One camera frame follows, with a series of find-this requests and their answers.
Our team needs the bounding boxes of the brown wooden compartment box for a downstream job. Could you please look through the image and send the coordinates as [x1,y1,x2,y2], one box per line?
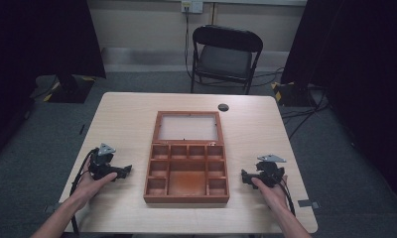
[143,110,230,204]

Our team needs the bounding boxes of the black wall outlet cable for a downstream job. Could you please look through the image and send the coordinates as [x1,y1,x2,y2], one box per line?
[184,7,195,80]

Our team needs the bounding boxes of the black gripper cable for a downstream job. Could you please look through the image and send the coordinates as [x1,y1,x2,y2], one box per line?
[68,147,100,236]
[276,178,297,218]

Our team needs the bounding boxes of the black floor cables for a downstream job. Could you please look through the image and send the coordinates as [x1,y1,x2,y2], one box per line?
[252,66,331,141]

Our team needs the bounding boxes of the person's right hand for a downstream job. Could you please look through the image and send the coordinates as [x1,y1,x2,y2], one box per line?
[251,174,290,213]

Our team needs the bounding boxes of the white wall outlet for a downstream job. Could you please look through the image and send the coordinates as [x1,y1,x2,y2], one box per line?
[181,0,204,15]

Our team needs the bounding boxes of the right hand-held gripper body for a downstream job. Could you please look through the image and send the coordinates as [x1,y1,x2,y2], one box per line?
[251,154,288,189]

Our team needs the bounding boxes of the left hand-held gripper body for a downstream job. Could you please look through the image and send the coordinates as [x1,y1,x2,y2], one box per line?
[88,143,121,181]

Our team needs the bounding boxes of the black stand base striped tape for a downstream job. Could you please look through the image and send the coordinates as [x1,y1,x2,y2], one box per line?
[42,74,96,104]
[271,80,318,108]

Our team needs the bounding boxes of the dark curtain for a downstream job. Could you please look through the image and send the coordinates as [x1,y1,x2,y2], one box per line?
[280,0,397,212]
[0,0,107,167]

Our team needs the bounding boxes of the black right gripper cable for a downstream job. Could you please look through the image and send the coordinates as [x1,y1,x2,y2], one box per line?
[276,178,297,218]

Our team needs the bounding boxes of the grey tape strip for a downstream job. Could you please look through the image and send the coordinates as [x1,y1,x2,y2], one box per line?
[297,198,321,209]
[43,201,64,214]

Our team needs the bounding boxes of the person's left hand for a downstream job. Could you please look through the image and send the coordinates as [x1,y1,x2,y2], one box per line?
[72,158,118,210]

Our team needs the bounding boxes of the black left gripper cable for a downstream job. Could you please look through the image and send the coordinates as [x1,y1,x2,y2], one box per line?
[68,147,100,236]

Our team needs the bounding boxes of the black folding chair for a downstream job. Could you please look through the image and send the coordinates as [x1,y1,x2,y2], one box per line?
[190,24,264,96]

